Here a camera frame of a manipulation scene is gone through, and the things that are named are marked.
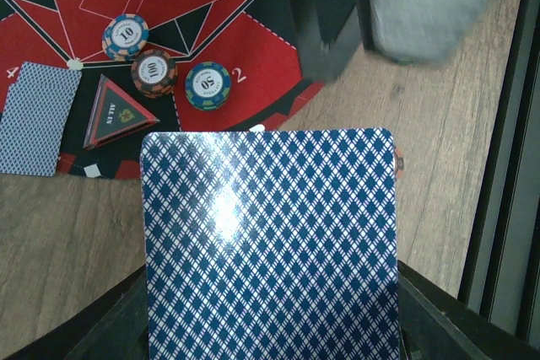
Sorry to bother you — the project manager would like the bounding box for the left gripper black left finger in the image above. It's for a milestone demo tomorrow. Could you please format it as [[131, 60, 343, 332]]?
[[8, 269, 149, 359]]

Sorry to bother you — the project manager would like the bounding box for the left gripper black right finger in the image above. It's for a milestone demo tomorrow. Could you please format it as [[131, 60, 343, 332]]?
[[397, 261, 539, 359]]

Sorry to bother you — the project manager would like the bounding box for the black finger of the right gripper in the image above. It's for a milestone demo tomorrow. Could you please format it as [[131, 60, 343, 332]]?
[[288, 0, 361, 82]]

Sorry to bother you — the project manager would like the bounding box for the teal chip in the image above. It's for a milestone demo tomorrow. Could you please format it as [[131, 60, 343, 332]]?
[[185, 62, 232, 110]]

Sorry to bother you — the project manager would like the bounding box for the red brown chip stack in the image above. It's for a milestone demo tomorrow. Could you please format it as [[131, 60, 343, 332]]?
[[394, 147, 404, 180]]

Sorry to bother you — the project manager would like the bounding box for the playing card deck with box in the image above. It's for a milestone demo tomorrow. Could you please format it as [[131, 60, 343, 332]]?
[[140, 127, 400, 359]]

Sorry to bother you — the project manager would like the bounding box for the blue white chip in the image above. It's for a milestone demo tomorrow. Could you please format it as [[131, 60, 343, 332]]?
[[101, 13, 149, 62]]

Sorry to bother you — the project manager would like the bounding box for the dealt card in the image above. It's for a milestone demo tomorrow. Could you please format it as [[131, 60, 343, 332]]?
[[1, 62, 82, 176]]

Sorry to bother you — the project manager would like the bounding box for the round red black poker mat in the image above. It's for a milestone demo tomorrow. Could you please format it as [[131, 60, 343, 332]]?
[[1, 0, 325, 179]]

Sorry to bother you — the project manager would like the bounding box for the triangular all in token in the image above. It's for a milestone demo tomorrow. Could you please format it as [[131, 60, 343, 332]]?
[[83, 74, 159, 150]]

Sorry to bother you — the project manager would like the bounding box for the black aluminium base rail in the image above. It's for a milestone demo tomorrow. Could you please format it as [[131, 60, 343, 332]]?
[[458, 0, 539, 346]]

